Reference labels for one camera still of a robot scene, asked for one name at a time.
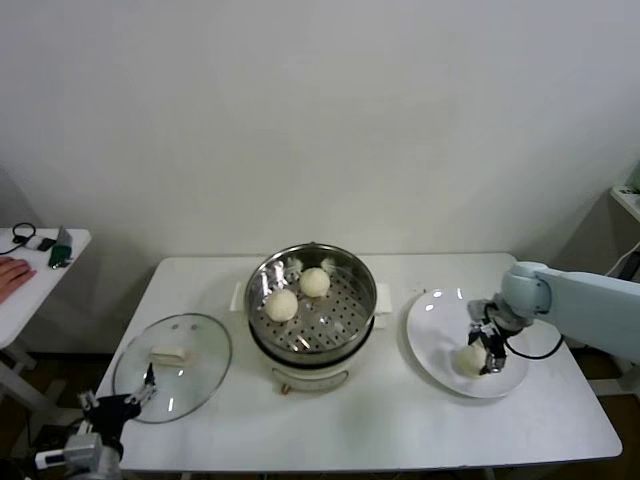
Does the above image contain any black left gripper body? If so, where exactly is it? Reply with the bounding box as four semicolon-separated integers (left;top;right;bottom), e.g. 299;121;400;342
81;393;144;437

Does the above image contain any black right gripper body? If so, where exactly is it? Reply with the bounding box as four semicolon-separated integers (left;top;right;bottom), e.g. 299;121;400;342
478;296;532;355

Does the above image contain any white steamed baozi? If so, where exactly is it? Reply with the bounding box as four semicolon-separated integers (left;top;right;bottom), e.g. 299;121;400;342
451;344;489;380
298;267;332;299
264;290;300;323

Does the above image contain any glass pot lid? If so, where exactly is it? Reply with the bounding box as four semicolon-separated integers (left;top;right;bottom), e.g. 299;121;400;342
112;312;234;424

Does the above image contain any stainless steel steamer basket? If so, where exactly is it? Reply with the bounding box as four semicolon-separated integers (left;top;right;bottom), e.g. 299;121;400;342
229;243;394;364

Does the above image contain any person's bare hand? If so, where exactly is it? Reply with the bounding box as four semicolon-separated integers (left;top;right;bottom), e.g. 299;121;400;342
0;254;39;304

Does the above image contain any white round plate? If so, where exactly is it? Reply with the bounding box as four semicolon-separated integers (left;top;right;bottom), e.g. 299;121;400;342
404;287;531;400

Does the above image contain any white side table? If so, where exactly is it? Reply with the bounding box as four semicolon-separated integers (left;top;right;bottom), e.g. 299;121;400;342
0;227;93;416

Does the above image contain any white shelf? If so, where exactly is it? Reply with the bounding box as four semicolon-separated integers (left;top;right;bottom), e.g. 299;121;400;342
609;183;640;222

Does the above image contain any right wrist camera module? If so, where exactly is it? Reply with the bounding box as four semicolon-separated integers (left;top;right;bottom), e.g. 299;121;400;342
466;298;494;324

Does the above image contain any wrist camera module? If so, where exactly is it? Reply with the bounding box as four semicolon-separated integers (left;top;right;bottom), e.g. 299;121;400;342
34;431;104;467
466;298;494;324

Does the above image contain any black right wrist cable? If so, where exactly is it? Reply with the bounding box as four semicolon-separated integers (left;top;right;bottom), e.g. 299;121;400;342
504;331;565;360

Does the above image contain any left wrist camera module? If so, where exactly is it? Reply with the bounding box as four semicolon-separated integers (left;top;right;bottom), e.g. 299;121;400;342
34;431;104;467

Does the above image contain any white power cable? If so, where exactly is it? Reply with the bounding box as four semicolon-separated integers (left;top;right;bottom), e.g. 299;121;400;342
603;246;640;277

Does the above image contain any black power adapter cable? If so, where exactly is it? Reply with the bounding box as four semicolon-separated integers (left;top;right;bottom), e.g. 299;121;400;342
617;253;640;282

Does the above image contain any black cable loop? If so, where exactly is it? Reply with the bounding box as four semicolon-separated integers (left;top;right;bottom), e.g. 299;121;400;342
0;222;37;254

